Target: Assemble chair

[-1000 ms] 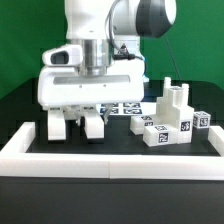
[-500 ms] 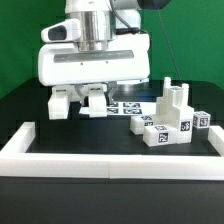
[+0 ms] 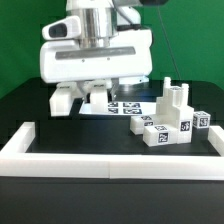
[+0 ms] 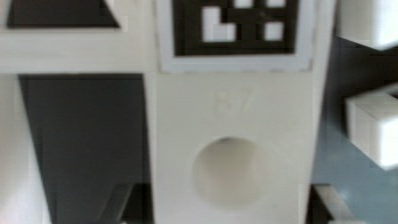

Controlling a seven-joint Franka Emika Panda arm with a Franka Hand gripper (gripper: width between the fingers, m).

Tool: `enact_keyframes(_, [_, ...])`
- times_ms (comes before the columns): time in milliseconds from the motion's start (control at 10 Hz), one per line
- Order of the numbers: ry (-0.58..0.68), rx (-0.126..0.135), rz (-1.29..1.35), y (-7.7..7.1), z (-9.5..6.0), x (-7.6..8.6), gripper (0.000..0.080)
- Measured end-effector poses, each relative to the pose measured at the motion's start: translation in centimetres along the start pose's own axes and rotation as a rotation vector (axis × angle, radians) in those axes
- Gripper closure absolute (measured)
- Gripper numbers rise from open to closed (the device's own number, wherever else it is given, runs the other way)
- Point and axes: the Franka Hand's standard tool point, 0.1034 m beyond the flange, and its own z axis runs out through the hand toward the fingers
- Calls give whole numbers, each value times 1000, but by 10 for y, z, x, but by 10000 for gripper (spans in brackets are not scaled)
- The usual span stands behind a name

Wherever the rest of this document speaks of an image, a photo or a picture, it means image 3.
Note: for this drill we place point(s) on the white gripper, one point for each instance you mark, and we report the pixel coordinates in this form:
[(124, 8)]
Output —
[(127, 56)]

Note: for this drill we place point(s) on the white U-shaped fence frame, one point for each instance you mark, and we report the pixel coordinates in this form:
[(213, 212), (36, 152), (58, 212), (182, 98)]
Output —
[(15, 160)]

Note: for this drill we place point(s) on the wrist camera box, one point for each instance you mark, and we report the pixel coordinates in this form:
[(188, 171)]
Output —
[(67, 28)]

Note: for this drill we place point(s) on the white chair seat part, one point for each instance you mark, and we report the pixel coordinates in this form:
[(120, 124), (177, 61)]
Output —
[(173, 109)]

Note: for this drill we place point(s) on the white chair back frame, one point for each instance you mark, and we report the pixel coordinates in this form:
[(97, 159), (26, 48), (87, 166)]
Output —
[(97, 93)]

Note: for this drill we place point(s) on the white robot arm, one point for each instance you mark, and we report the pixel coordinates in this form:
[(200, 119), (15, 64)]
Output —
[(98, 39)]

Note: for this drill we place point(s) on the white tagged cube right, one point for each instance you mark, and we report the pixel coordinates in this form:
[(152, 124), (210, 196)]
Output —
[(201, 119)]

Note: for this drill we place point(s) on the white marker sheet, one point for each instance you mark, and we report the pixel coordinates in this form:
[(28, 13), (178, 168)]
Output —
[(122, 108)]

